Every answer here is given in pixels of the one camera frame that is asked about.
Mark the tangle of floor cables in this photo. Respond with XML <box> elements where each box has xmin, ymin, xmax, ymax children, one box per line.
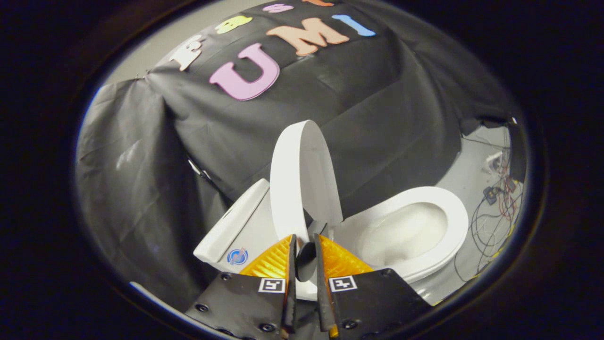
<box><xmin>453</xmin><ymin>136</ymin><xmax>524</xmax><ymax>284</ymax></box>

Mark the black backdrop cloth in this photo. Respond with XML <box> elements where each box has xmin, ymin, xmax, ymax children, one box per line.
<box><xmin>75</xmin><ymin>0</ymin><xmax>514</xmax><ymax>310</ymax></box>

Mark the yellow black floor tape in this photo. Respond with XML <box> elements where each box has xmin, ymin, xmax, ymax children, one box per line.
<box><xmin>490</xmin><ymin>226</ymin><xmax>516</xmax><ymax>261</ymax></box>

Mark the white toilet lid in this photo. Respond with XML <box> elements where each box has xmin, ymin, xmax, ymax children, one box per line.
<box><xmin>269</xmin><ymin>119</ymin><xmax>344</xmax><ymax>284</ymax></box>

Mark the white ceramic toilet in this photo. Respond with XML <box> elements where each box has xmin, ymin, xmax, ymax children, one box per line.
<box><xmin>193</xmin><ymin>178</ymin><xmax>470</xmax><ymax>303</ymax></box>

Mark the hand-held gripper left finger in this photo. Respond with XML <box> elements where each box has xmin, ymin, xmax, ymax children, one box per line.
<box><xmin>185</xmin><ymin>234</ymin><xmax>298</xmax><ymax>340</ymax></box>

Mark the white toilet seat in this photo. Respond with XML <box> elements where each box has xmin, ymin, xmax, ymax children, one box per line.
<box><xmin>346</xmin><ymin>186</ymin><xmax>470</xmax><ymax>284</ymax></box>

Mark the black box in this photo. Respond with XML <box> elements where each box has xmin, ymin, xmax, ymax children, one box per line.
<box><xmin>507</xmin><ymin>120</ymin><xmax>527</xmax><ymax>183</ymax></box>

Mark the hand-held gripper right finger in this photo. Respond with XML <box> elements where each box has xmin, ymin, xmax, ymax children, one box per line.
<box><xmin>314</xmin><ymin>234</ymin><xmax>432</xmax><ymax>340</ymax></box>

